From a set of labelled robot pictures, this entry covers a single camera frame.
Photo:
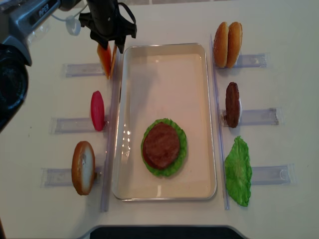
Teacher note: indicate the clear bun holder track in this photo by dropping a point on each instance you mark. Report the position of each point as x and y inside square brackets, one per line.
[259, 60]
[52, 177]

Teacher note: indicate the clear tomato holder track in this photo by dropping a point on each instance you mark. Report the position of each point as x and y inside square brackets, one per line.
[71, 125]

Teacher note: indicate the clear lettuce holder track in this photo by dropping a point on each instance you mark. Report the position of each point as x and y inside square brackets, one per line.
[274, 175]

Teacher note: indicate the white rectangular tray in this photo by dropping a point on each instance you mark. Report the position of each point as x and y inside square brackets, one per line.
[164, 82]

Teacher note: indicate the clear right bun holder track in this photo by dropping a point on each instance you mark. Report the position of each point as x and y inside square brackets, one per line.
[259, 60]

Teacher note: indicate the bun half inner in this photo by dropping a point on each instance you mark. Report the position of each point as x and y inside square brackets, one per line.
[234, 43]

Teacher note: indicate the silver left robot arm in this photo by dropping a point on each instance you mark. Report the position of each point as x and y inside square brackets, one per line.
[21, 18]

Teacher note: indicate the black camera lens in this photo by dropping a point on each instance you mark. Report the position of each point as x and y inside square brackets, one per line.
[13, 83]

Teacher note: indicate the sesame bun top outer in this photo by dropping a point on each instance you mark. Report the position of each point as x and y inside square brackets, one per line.
[220, 45]

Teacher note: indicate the standing green lettuce leaf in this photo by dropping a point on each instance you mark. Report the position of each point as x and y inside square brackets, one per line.
[238, 172]

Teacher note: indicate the clear cheese holder track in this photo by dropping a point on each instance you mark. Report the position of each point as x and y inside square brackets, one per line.
[83, 70]

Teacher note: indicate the green lettuce leaf on burger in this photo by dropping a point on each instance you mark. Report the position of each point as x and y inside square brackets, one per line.
[177, 164]

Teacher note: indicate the black table edge panel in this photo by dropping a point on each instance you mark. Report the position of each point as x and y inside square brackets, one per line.
[163, 232]

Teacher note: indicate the bun slice standing left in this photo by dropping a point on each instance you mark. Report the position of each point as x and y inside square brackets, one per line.
[83, 168]

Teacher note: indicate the standing brown meat patty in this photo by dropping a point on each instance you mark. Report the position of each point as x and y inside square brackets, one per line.
[232, 103]

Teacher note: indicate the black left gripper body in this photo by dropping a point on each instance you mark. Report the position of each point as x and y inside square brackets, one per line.
[109, 20]

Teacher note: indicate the brown meat patty on burger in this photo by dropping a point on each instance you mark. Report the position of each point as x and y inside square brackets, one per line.
[161, 146]

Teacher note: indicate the clear left bun holder track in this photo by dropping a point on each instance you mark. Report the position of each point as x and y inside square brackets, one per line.
[52, 177]

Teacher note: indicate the red tomato slice standing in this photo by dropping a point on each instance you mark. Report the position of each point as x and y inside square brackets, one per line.
[97, 111]

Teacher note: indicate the clear patty holder track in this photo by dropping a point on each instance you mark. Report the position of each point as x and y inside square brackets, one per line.
[269, 116]

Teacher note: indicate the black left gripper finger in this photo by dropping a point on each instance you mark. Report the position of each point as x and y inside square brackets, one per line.
[103, 42]
[120, 43]

